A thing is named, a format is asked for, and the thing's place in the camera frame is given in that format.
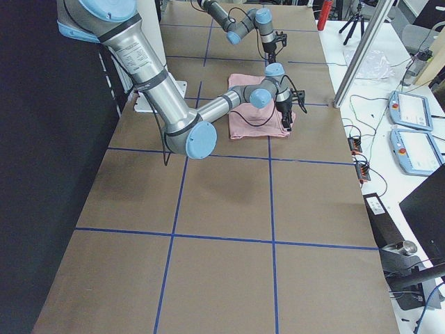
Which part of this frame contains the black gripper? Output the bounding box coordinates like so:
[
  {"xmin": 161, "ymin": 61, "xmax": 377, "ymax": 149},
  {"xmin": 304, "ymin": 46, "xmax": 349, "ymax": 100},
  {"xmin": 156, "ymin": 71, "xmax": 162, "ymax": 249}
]
[
  {"xmin": 275, "ymin": 89, "xmax": 293, "ymax": 132},
  {"xmin": 261, "ymin": 31, "xmax": 287, "ymax": 64}
]

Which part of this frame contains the pink printed t-shirt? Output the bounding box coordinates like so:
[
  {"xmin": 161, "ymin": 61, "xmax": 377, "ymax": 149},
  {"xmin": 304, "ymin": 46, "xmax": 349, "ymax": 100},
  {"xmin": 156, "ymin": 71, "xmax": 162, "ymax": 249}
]
[{"xmin": 227, "ymin": 73, "xmax": 297, "ymax": 141}]

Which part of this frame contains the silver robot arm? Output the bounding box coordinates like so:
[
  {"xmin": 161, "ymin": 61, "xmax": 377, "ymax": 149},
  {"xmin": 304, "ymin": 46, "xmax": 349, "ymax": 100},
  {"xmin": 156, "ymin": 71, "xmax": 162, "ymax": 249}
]
[
  {"xmin": 196, "ymin": 1, "xmax": 287, "ymax": 64},
  {"xmin": 56, "ymin": 1, "xmax": 296, "ymax": 159}
]

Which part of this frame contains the left black usb hub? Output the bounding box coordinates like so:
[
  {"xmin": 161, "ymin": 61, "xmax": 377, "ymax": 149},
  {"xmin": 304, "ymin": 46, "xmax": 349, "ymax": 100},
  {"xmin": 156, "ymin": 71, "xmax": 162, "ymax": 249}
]
[{"xmin": 348, "ymin": 137, "xmax": 362, "ymax": 155}]

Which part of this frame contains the black usb hub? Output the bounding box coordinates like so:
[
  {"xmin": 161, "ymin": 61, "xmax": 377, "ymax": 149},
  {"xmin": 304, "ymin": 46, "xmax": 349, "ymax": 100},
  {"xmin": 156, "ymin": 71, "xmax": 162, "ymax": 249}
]
[
  {"xmin": 348, "ymin": 137, "xmax": 362, "ymax": 155},
  {"xmin": 355, "ymin": 161, "xmax": 371, "ymax": 184}
]

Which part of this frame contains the red bottle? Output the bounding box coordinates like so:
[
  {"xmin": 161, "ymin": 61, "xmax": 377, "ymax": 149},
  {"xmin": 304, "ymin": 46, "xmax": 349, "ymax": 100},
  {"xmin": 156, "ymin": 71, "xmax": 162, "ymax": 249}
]
[{"xmin": 317, "ymin": 0, "xmax": 332, "ymax": 31}]

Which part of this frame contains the right black usb hub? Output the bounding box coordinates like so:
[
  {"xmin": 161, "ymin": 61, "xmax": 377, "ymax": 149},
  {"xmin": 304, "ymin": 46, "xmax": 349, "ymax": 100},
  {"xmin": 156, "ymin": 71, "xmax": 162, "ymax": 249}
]
[{"xmin": 355, "ymin": 161, "xmax": 371, "ymax": 184}]

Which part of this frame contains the crumpled plastic bag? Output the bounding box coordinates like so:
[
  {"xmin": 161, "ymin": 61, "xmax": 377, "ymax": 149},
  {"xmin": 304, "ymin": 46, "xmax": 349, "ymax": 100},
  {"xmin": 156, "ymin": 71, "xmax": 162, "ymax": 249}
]
[{"xmin": 355, "ymin": 50, "xmax": 394, "ymax": 80}]

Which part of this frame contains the upper teach pendant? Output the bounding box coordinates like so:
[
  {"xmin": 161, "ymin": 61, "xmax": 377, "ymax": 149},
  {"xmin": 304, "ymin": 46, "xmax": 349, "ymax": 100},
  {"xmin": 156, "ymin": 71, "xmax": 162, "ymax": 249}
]
[{"xmin": 388, "ymin": 91, "xmax": 433, "ymax": 132}]

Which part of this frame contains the teach pendant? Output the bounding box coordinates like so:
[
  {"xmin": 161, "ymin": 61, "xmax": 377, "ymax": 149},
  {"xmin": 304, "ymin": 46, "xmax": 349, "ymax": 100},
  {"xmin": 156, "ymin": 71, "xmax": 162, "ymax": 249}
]
[
  {"xmin": 388, "ymin": 91, "xmax": 433, "ymax": 132},
  {"xmin": 390, "ymin": 129, "xmax": 444, "ymax": 177}
]

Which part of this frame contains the lower teach pendant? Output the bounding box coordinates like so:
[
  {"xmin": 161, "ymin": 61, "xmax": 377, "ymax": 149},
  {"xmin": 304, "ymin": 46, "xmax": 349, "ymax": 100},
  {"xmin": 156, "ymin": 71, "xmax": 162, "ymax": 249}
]
[{"xmin": 390, "ymin": 129, "xmax": 444, "ymax": 177}]

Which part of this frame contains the black flat box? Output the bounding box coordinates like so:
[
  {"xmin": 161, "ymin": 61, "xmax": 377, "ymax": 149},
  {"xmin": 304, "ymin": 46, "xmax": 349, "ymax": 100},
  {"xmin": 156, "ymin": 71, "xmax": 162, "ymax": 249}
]
[{"xmin": 363, "ymin": 193, "xmax": 404, "ymax": 248}]

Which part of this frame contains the black computer monitor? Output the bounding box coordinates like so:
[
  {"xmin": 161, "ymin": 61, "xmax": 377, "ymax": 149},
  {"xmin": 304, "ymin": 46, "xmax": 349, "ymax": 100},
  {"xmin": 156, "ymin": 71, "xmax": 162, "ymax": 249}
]
[{"xmin": 399, "ymin": 166, "xmax": 445, "ymax": 264}]

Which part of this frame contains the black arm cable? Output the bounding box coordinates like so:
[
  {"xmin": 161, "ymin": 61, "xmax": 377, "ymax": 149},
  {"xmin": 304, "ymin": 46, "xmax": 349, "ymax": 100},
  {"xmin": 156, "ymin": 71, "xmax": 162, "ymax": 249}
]
[{"xmin": 145, "ymin": 74, "xmax": 309, "ymax": 166}]

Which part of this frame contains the aluminium frame post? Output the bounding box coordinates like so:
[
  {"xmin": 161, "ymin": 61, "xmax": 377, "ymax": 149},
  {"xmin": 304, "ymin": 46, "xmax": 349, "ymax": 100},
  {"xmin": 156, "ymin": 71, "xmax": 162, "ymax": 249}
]
[{"xmin": 333, "ymin": 0, "xmax": 393, "ymax": 109}]

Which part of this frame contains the black camera tripod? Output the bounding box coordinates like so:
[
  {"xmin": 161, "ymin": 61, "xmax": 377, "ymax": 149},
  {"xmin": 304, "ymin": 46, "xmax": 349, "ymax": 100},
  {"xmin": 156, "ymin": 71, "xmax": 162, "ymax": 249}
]
[{"xmin": 339, "ymin": 1, "xmax": 365, "ymax": 45}]

